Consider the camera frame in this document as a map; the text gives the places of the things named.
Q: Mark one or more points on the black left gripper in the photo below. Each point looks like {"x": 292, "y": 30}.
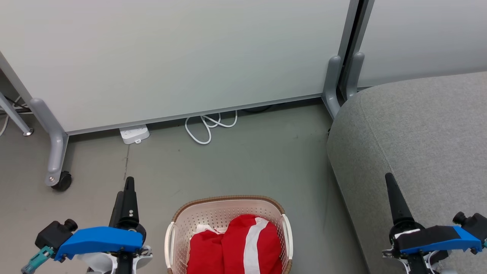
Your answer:
{"x": 140, "y": 230}

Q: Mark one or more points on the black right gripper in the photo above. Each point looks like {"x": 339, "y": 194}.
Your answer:
{"x": 405, "y": 226}

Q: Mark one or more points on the grey partition foot with caster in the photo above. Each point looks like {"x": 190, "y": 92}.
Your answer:
{"x": 57, "y": 144}

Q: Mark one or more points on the white power strip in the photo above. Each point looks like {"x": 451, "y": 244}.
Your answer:
{"x": 134, "y": 134}

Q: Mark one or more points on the grey metal table leg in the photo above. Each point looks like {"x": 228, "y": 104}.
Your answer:
{"x": 13, "y": 114}

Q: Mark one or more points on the white perforated laundry basket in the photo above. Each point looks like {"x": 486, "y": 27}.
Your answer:
{"x": 213, "y": 217}

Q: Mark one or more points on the wide white partition panel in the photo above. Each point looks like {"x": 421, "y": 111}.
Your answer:
{"x": 171, "y": 57}

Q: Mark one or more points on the grey fabric sofa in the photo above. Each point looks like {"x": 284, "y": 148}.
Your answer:
{"x": 418, "y": 133}

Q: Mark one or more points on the black caster wheel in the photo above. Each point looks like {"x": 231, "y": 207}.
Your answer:
{"x": 63, "y": 182}

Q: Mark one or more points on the red and white garment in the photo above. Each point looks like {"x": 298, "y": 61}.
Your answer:
{"x": 236, "y": 247}

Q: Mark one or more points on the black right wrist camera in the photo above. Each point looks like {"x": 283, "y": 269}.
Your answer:
{"x": 473, "y": 224}

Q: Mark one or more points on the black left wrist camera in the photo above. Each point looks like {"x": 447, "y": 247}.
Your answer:
{"x": 53, "y": 234}

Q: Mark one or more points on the narrow white partition panel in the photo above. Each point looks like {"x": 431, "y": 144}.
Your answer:
{"x": 422, "y": 38}

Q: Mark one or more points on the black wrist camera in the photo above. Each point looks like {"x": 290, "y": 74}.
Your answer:
{"x": 53, "y": 234}
{"x": 473, "y": 224}

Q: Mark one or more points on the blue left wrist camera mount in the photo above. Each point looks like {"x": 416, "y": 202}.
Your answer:
{"x": 101, "y": 239}

